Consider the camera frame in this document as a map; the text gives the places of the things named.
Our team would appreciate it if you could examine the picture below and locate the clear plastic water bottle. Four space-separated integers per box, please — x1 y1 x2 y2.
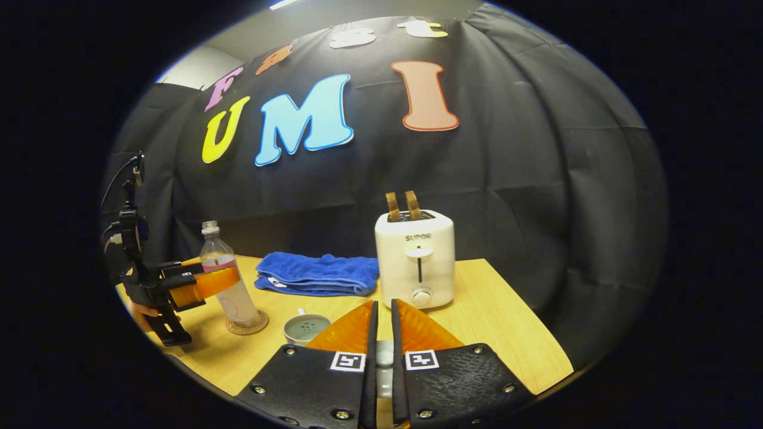
200 221 261 329

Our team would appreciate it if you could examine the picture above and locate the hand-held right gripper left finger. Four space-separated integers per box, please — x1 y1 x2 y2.
235 300 380 429

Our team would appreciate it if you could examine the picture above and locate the white blue-patterned teacup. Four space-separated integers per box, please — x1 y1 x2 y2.
283 308 333 347

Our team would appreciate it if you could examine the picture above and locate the black backdrop cloth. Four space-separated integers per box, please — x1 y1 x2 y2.
103 3 668 370

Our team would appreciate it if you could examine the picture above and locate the white toaster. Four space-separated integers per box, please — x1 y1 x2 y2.
374 210 456 311

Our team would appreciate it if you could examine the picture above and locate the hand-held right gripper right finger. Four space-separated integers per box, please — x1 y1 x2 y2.
390 298 534 429

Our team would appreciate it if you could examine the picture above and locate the thin black cable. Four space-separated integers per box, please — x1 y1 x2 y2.
100 155 141 209

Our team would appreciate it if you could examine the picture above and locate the folded blue towel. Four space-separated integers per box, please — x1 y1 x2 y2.
255 251 380 297

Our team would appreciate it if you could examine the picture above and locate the round brown coaster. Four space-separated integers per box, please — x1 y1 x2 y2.
225 310 270 336

